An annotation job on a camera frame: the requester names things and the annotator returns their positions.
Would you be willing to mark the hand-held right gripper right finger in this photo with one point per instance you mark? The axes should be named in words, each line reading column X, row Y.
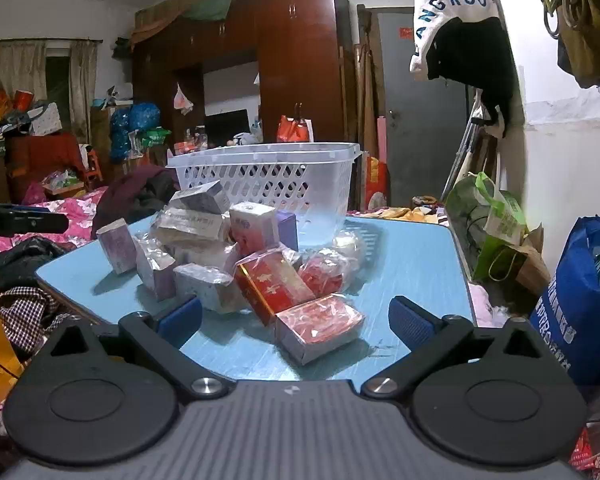
column 409, row 321

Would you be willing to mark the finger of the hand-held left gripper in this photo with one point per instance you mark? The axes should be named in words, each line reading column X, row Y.
column 42, row 221

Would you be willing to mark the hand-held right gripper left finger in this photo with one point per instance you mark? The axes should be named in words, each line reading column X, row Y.
column 180, row 319

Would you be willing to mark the white floral box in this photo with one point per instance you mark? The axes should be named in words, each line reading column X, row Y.
column 202, row 285

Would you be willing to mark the lavender box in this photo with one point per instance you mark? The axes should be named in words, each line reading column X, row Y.
column 116, row 247
column 155, row 272

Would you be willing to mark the red white box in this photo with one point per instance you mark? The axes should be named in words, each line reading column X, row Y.
column 317, row 327

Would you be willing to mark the beige box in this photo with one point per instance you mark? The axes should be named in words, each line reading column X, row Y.
column 190, row 227

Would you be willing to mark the white round packet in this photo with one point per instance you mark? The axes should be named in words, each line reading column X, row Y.
column 350, row 246

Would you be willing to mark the red round packet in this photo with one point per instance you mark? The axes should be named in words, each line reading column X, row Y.
column 325, row 275

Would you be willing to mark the red gold box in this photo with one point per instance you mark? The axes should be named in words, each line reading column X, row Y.
column 270, row 285

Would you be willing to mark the pink white box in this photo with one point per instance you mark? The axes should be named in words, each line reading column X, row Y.
column 252, row 230

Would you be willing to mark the grey box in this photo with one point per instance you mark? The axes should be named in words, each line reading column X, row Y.
column 202, row 197

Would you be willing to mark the purple box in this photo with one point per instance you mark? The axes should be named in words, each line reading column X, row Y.
column 287, row 230

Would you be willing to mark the white plastic basket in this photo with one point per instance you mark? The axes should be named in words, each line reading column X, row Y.
column 280, row 180

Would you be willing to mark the pink floral blanket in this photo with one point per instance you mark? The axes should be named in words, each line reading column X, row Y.
column 65, row 210

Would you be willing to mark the black garment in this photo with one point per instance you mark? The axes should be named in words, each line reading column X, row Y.
column 25, row 260

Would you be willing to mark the red cloth covered cabinet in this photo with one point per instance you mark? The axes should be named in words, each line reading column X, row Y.
column 45, row 157

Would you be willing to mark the checkered cloth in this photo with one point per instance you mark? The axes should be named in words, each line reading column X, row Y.
column 30, row 317

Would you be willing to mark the green white bag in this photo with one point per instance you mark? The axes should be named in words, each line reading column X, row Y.
column 480, row 230

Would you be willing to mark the blue plastic sack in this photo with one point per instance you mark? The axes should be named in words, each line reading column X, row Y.
column 130, row 125

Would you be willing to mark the brown paper bag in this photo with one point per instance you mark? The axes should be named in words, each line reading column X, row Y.
column 527, row 265

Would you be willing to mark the red printed sack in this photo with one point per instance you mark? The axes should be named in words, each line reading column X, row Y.
column 376, row 182

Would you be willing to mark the beige curtains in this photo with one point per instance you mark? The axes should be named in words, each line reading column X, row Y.
column 15, row 67

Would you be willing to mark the blue shopping bag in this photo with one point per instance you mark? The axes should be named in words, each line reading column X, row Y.
column 575, row 310

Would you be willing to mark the metal crutches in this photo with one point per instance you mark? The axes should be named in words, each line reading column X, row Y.
column 462, row 155

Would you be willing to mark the pink board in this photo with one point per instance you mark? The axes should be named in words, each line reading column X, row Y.
column 382, row 140

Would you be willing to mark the white pink plastic bag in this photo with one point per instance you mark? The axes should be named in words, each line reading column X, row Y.
column 182, row 100

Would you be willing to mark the grey door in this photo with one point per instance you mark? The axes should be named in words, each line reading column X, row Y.
column 420, row 125

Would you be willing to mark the black television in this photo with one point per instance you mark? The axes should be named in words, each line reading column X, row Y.
column 227, row 127

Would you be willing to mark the orange white plastic bag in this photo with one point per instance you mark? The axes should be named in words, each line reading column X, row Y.
column 295, row 130

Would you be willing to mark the red patterned bag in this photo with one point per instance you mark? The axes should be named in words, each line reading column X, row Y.
column 597, row 452

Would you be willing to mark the white black hanging jacket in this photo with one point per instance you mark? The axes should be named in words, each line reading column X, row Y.
column 472, row 70

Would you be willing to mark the brown wooden wardrobe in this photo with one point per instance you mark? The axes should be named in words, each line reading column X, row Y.
column 295, row 60

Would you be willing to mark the red door sign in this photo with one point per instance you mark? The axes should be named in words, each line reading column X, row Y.
column 406, row 33

